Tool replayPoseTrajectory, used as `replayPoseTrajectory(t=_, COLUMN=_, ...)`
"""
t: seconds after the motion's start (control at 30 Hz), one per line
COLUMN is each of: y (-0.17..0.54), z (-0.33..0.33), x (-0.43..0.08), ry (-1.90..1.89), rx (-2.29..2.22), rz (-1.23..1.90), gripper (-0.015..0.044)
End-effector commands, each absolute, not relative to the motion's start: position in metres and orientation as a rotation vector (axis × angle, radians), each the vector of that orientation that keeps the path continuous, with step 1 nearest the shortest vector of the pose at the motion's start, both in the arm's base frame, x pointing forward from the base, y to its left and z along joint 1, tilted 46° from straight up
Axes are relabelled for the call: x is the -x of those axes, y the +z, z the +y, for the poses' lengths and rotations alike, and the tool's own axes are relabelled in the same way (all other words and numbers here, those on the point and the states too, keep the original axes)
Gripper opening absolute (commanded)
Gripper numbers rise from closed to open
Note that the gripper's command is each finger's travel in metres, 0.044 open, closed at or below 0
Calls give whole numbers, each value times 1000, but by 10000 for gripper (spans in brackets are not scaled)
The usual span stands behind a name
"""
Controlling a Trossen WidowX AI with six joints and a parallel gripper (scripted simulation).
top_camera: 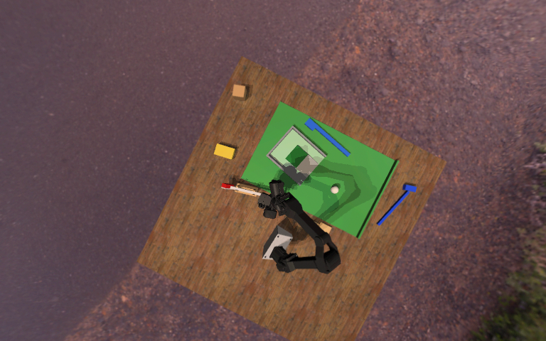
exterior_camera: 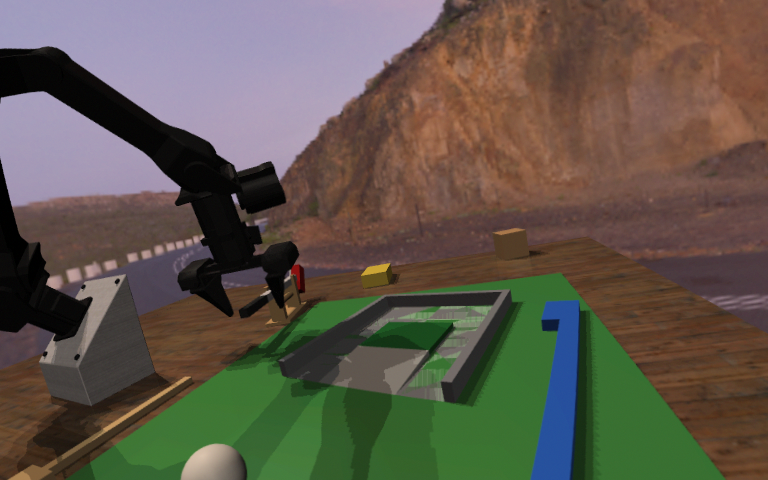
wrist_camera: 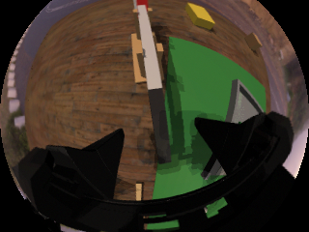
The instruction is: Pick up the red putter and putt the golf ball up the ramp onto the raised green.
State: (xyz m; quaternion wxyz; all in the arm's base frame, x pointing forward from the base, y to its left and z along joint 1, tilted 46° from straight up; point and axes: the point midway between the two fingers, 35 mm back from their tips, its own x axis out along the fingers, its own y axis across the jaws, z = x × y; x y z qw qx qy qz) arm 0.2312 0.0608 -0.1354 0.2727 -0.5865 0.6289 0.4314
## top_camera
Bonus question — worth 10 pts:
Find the brown cube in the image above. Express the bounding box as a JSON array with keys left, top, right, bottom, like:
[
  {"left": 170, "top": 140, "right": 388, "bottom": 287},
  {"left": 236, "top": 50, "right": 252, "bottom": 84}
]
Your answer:
[{"left": 232, "top": 85, "right": 247, "bottom": 101}]

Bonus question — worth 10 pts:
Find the green flat mat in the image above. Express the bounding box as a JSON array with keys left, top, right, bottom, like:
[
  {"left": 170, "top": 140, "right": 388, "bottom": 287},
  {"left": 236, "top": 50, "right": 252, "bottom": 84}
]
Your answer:
[{"left": 241, "top": 101, "right": 395, "bottom": 237}]

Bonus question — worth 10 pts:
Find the yellow block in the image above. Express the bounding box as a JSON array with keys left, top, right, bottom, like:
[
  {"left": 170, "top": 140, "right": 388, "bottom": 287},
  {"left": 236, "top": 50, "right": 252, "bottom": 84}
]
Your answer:
[{"left": 214, "top": 144, "right": 235, "bottom": 159}]

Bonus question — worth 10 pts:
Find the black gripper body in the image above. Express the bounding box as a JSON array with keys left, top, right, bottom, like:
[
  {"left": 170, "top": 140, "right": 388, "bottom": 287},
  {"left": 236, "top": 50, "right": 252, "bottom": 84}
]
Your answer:
[{"left": 263, "top": 197, "right": 277, "bottom": 219}]

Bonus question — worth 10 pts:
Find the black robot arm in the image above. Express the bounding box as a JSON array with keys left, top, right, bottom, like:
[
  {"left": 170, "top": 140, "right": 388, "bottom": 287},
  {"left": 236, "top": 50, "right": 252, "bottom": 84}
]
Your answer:
[{"left": 258, "top": 180, "right": 341, "bottom": 274}]

